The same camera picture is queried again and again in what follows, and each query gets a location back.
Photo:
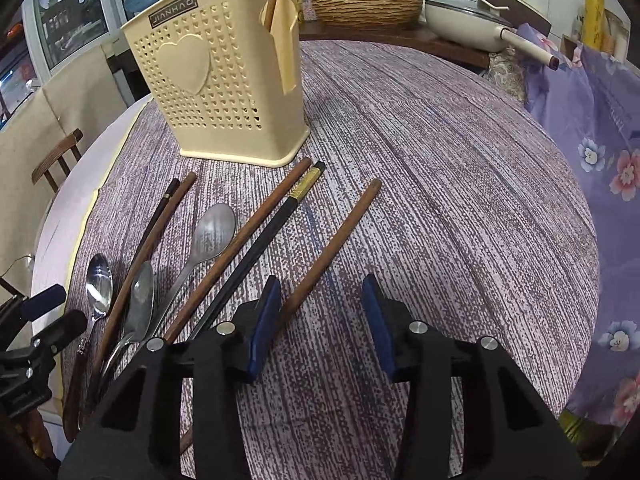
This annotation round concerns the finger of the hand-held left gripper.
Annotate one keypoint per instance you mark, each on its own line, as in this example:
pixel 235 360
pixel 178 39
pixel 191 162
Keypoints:
pixel 45 301
pixel 62 327

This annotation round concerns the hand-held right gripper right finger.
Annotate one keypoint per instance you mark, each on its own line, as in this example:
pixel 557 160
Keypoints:
pixel 380 330

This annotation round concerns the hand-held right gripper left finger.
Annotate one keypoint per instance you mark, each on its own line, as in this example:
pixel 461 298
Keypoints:
pixel 262 325

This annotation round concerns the slim steel spoon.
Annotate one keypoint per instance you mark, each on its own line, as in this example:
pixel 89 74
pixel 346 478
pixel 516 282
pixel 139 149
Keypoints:
pixel 140 300

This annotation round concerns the brown wooden chopstick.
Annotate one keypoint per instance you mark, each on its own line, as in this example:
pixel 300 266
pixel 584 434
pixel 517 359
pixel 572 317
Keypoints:
pixel 240 240
pixel 150 245
pixel 340 240

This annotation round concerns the black chopstick wide gold band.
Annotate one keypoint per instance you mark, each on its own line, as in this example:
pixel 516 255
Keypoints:
pixel 280 225

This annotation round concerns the large steel spoon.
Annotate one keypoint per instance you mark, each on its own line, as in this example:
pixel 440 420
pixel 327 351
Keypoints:
pixel 215 232

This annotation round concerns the beige perforated utensil holder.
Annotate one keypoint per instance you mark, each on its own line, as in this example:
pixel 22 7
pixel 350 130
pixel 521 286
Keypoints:
pixel 215 85

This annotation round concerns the wooden chair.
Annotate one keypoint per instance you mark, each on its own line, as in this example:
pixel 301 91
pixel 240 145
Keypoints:
pixel 55 160

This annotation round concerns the purple woven tablecloth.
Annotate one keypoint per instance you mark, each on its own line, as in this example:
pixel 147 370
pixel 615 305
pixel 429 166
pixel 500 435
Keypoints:
pixel 425 185

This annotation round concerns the beige cloth cover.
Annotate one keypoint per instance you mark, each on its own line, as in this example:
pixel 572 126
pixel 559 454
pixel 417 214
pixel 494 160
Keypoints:
pixel 60 110

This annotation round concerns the grey paisley cloth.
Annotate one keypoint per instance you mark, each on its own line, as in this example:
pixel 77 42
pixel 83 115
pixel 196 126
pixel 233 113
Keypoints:
pixel 505 74

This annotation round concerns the window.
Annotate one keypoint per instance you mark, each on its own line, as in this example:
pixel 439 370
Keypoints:
pixel 70 15

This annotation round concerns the dark wooden counter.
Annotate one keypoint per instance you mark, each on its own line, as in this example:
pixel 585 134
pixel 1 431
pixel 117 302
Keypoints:
pixel 400 40

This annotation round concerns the purple floral cloth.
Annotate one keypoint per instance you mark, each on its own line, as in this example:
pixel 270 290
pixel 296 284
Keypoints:
pixel 590 125

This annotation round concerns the cream frying pan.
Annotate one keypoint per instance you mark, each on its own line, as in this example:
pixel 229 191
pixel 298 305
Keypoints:
pixel 460 27

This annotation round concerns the pink patterned bottle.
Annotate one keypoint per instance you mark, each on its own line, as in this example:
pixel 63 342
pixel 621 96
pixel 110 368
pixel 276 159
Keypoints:
pixel 308 10

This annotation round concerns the wicker basket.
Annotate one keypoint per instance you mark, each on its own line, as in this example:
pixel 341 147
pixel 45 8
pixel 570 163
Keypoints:
pixel 367 7

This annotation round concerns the brown and cream pot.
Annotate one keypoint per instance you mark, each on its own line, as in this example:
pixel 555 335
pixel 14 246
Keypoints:
pixel 520 7

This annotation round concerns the yellow packet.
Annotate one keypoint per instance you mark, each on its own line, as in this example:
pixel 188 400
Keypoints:
pixel 595 10

